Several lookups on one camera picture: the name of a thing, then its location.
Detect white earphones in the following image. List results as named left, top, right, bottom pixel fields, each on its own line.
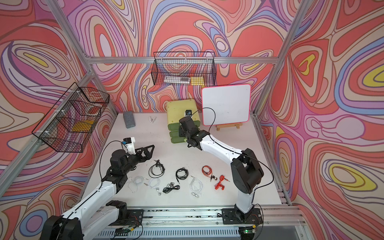
left=126, top=176, right=146, bottom=193
left=144, top=178, right=162, bottom=196
left=190, top=176, right=203, bottom=198

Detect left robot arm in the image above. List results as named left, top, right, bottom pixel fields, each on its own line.
left=40, top=145, right=155, bottom=240

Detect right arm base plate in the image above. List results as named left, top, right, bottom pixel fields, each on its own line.
left=217, top=208, right=264, bottom=226

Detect wooden easel stand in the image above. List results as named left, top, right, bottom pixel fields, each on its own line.
left=216, top=123, right=243, bottom=131

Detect white earphones far left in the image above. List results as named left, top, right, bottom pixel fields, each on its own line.
left=126, top=176, right=146, bottom=193

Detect green drawer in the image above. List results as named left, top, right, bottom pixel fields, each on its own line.
left=168, top=121, right=201, bottom=131
left=170, top=131, right=186, bottom=138
left=171, top=137, right=187, bottom=144

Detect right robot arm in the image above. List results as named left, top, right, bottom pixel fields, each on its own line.
left=179, top=116, right=264, bottom=220

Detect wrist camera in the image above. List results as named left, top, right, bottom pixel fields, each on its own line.
left=122, top=137, right=136, bottom=155
left=185, top=110, right=192, bottom=117

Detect white earphones middle left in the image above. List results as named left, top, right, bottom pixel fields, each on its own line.
left=144, top=178, right=162, bottom=196

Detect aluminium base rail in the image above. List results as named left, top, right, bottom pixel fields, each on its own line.
left=94, top=205, right=313, bottom=240

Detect white earphones right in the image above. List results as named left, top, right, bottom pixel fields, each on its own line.
left=190, top=176, right=203, bottom=198

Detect red earphones bundled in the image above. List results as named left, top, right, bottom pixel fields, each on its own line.
left=215, top=175, right=229, bottom=190

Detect left black wire basket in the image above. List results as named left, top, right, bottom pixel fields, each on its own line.
left=32, top=83, right=110, bottom=153

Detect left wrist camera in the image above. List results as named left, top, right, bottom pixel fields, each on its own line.
left=122, top=137, right=136, bottom=155

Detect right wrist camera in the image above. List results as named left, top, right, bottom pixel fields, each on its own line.
left=185, top=110, right=192, bottom=117

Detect red earphones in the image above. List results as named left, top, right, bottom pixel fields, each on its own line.
left=215, top=175, right=229, bottom=190
left=202, top=165, right=217, bottom=181

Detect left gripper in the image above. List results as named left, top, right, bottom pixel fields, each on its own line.
left=120, top=145, right=154, bottom=176

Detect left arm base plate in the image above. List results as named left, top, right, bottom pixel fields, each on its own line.
left=119, top=209, right=144, bottom=226

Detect pink framed whiteboard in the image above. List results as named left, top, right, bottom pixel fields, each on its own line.
left=202, top=84, right=251, bottom=126

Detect back black wire basket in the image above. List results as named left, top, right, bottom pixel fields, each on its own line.
left=151, top=51, right=217, bottom=87

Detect black wire basket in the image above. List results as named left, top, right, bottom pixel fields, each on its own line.
left=32, top=83, right=110, bottom=153
left=151, top=51, right=217, bottom=87

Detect grey sponge block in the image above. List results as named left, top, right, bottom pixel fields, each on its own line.
left=123, top=111, right=136, bottom=129

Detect yellow green drawer cabinet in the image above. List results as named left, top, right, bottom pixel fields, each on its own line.
left=166, top=99, right=201, bottom=144

